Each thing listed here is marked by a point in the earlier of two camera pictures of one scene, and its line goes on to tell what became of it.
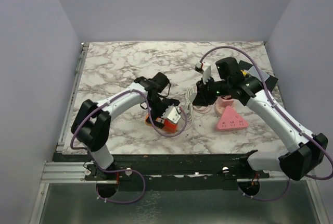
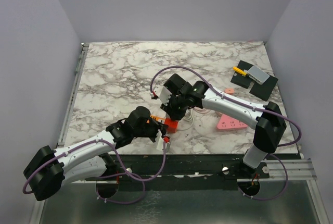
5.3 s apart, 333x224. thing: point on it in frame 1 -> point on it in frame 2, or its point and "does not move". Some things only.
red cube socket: [170, 126] does not move
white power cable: [188, 114] does not move
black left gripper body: [158, 107] -> [150, 130]
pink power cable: [203, 111] does not move
